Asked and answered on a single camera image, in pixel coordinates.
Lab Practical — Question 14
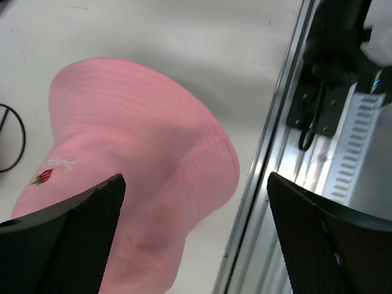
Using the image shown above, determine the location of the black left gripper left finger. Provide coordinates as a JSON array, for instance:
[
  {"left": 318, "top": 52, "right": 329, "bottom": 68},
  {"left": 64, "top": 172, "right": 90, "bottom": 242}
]
[{"left": 1, "top": 174, "right": 126, "bottom": 294}]

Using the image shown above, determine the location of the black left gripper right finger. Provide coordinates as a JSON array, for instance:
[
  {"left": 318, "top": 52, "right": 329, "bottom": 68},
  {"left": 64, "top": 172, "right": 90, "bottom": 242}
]
[{"left": 267, "top": 172, "right": 391, "bottom": 294}]

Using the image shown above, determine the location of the pink bucket hat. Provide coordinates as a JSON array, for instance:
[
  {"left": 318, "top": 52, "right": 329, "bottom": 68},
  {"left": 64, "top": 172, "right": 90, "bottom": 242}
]
[{"left": 12, "top": 58, "right": 239, "bottom": 293}]

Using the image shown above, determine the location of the black wire hat stand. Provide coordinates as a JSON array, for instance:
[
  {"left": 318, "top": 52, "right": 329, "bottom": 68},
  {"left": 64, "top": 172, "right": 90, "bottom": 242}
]
[{"left": 1, "top": 104, "right": 26, "bottom": 173}]

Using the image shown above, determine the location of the aluminium mounting rail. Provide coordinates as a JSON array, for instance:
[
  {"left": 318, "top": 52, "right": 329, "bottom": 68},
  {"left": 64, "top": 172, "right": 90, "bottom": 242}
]
[{"left": 211, "top": 0, "right": 368, "bottom": 294}]

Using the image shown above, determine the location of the white slotted cable duct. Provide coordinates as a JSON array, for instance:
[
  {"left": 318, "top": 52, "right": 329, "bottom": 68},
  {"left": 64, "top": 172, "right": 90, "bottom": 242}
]
[{"left": 322, "top": 93, "right": 386, "bottom": 206}]

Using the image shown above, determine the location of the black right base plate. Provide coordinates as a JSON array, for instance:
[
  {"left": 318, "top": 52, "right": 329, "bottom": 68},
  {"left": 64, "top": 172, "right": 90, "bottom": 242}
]
[{"left": 286, "top": 67, "right": 350, "bottom": 138}]

